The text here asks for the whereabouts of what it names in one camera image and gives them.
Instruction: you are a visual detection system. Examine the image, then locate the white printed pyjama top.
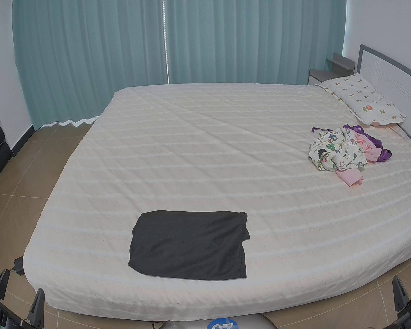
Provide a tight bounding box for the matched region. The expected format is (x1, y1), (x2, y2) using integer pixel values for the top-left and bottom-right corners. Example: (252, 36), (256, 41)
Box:
(308, 127), (369, 174)

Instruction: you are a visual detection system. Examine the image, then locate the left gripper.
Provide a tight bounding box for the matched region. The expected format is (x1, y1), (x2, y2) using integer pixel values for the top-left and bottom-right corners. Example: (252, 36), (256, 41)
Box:
(0, 268), (46, 329)

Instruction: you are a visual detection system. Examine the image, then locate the black T-shirt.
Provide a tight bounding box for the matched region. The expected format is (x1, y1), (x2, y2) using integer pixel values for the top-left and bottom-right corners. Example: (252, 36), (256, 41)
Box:
(128, 210), (251, 282)

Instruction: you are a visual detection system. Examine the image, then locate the pink garment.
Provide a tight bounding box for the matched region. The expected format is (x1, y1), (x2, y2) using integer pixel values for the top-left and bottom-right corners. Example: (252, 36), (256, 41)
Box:
(336, 130), (384, 187)

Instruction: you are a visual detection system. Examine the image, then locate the bed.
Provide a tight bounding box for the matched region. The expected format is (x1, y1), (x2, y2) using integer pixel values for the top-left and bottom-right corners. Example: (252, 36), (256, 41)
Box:
(22, 44), (411, 321)

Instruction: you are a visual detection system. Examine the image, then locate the blue-green curtain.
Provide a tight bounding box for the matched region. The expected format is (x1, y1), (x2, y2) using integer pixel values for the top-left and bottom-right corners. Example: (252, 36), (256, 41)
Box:
(165, 0), (348, 86)
(13, 0), (166, 131)

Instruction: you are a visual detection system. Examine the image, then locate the purple garment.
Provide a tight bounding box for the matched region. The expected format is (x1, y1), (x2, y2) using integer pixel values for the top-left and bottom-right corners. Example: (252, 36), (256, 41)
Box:
(311, 124), (394, 164)

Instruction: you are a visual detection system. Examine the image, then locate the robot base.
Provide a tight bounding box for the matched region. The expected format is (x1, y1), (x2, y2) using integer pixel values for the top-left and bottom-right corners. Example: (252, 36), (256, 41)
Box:
(158, 314), (278, 329)

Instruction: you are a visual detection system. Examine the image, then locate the white printed pillow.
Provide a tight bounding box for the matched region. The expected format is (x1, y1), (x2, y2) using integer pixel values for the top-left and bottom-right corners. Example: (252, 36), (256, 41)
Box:
(316, 73), (407, 127)

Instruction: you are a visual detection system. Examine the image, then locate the grey bedside table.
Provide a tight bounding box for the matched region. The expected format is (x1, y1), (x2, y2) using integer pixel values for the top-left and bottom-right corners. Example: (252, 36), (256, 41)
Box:
(308, 52), (357, 86)

